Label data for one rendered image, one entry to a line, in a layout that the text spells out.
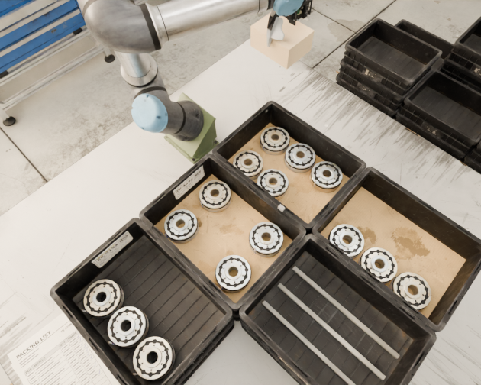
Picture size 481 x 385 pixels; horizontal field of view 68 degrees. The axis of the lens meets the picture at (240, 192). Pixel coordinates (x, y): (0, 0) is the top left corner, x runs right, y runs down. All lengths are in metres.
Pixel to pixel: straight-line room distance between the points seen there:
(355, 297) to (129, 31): 0.88
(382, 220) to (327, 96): 0.66
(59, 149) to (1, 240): 1.18
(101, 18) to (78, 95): 2.00
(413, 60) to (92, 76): 2.13
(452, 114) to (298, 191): 1.24
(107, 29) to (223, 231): 0.63
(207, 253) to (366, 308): 0.48
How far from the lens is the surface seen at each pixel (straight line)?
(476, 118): 2.27
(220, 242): 1.10
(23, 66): 2.72
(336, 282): 1.09
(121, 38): 0.85
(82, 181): 1.48
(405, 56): 2.25
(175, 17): 0.86
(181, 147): 1.38
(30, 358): 1.33
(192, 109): 1.31
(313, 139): 1.22
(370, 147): 1.50
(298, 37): 1.21
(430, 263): 1.20
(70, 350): 1.28
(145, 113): 1.20
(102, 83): 2.85
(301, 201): 1.17
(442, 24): 3.47
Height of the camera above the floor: 1.86
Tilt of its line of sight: 62 degrees down
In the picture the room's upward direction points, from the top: 2 degrees counter-clockwise
